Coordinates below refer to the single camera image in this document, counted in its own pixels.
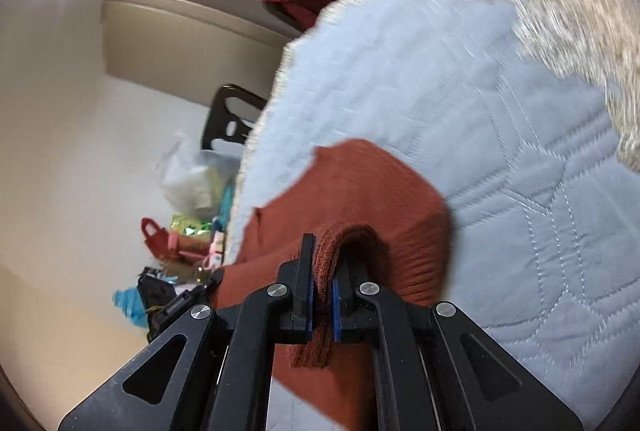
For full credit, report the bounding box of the white quilted table cover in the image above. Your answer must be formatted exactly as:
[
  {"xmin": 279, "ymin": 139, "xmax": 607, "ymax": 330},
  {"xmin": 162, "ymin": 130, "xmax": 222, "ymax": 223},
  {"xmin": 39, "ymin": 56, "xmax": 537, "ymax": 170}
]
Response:
[{"xmin": 228, "ymin": 0, "xmax": 639, "ymax": 430}]

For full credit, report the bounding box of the dark wooden chair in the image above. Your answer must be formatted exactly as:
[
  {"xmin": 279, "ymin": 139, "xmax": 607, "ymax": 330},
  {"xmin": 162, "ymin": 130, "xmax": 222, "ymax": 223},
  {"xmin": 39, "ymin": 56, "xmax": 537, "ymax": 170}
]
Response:
[{"xmin": 201, "ymin": 84, "xmax": 267, "ymax": 151}]

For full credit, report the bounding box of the pink and green snack box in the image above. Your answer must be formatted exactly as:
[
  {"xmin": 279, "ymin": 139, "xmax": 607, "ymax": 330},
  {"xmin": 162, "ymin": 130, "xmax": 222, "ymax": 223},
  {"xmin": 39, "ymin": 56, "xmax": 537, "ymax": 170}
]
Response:
[{"xmin": 168, "ymin": 214, "xmax": 213, "ymax": 261}]

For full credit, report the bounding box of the blue bag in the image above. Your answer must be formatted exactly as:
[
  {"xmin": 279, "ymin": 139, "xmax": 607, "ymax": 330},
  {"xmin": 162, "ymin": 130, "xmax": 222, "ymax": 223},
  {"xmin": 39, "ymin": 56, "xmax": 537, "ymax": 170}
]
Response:
[{"xmin": 112, "ymin": 287, "xmax": 148, "ymax": 328}]

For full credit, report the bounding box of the white plastic bag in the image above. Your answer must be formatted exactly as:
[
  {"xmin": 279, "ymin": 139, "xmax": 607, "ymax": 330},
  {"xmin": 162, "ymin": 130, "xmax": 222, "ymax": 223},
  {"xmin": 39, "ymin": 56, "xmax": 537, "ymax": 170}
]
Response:
[{"xmin": 154, "ymin": 138, "xmax": 240, "ymax": 220}]

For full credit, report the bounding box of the rust red knit sweater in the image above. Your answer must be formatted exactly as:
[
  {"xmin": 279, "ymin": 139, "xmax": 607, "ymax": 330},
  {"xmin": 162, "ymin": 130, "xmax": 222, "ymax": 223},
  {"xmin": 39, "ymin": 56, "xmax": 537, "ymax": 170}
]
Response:
[{"xmin": 212, "ymin": 140, "xmax": 451, "ymax": 430}]

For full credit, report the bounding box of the red gift bag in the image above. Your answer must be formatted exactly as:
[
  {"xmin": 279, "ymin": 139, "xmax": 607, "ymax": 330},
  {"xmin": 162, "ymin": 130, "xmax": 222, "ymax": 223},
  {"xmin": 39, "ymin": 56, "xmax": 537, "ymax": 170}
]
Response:
[{"xmin": 141, "ymin": 217, "xmax": 174, "ymax": 261}]

